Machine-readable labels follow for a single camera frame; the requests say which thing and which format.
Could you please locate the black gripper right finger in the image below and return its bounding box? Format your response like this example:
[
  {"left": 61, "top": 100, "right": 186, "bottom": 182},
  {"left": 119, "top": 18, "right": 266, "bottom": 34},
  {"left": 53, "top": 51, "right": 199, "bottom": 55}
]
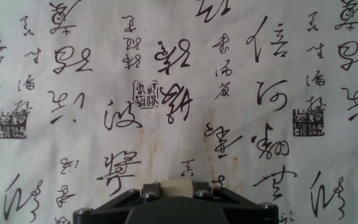
[{"left": 193, "top": 182, "right": 280, "bottom": 224}]

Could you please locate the beige calligraphy print cloth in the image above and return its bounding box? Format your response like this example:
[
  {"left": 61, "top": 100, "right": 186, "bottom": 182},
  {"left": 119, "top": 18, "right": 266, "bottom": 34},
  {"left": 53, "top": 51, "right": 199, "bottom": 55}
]
[{"left": 0, "top": 0, "right": 358, "bottom": 224}]

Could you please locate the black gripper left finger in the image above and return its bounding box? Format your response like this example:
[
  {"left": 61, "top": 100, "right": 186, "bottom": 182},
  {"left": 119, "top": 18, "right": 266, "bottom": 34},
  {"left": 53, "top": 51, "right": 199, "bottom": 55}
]
[{"left": 72, "top": 182, "right": 162, "bottom": 224}]

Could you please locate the small wooden cube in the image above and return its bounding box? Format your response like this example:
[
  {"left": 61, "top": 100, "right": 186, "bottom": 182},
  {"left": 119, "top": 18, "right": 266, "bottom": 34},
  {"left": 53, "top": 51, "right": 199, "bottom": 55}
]
[{"left": 160, "top": 179, "right": 195, "bottom": 198}]

